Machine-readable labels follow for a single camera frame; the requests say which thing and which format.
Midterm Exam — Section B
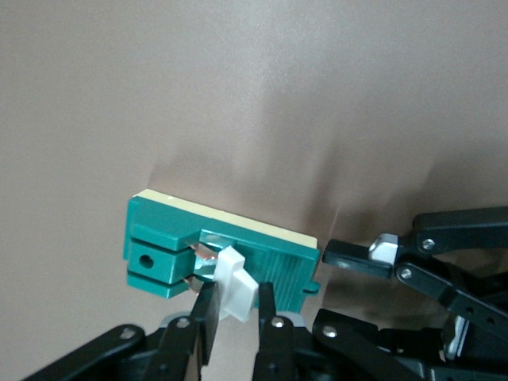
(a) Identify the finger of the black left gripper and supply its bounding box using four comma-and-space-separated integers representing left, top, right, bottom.
321, 206, 508, 338
376, 315, 508, 381

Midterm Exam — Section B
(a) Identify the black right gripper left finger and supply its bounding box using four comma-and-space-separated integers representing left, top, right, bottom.
23, 280, 221, 381

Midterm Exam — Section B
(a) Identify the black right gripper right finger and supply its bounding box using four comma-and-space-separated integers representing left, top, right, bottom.
253, 281, 433, 381

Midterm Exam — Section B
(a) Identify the green load switch white lever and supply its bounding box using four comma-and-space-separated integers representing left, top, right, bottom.
123, 188, 321, 323

